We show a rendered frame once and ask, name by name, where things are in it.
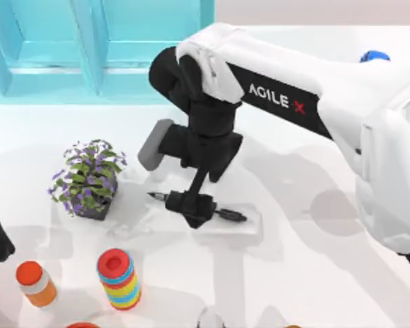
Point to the black pen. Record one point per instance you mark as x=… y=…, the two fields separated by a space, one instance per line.
x=230 y=216

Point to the clear flat tray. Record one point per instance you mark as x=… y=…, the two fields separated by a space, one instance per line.
x=246 y=223

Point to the pale grey rounded box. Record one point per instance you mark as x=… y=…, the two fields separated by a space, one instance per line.
x=153 y=145

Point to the purple flower plant pot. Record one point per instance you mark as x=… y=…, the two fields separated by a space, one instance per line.
x=89 y=177

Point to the stack of coloured rings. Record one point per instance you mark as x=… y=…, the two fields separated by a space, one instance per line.
x=120 y=280

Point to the orange round object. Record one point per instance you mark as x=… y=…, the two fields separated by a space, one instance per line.
x=291 y=326

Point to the red round object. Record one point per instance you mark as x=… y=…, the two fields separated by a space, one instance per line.
x=78 y=325

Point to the orange bottle with red cap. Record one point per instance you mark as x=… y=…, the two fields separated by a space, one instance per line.
x=36 y=283

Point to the light blue rack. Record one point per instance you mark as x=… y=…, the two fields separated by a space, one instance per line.
x=54 y=48

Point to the blue round object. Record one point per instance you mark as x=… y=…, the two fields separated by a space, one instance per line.
x=374 y=56

